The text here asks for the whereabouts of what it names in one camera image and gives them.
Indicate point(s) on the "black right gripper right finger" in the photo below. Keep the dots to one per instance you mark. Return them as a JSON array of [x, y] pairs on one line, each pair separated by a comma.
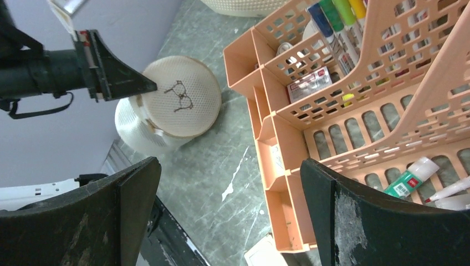
[[357, 225]]

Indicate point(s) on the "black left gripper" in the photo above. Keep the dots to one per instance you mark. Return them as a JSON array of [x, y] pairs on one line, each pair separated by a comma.
[[27, 70]]

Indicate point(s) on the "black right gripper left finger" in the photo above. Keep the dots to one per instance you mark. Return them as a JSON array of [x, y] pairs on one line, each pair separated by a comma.
[[101, 223]]

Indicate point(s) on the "white mesh laundry bag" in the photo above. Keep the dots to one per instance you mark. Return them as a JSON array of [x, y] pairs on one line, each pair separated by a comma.
[[184, 106]]

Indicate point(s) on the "cream plastic laundry basket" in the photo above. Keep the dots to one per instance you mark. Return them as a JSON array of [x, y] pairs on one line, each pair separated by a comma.
[[244, 8]]

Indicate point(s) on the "green white glue stick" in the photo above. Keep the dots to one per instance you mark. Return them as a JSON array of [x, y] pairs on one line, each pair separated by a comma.
[[412, 178]]

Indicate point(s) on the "white pen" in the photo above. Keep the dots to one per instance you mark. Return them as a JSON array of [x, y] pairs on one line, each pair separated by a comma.
[[454, 188]]

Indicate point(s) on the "peach plastic desk organizer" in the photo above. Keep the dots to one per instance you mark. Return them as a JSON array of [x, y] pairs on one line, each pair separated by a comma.
[[408, 97]]

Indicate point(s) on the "white red small box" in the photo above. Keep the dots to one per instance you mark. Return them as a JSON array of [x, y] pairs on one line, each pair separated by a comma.
[[309, 84]]

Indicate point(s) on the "blue marker pen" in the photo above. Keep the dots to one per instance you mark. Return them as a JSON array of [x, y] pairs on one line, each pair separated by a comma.
[[336, 48]]

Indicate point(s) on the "green marker pen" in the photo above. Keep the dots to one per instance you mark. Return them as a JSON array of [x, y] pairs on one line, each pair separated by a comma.
[[340, 31]]

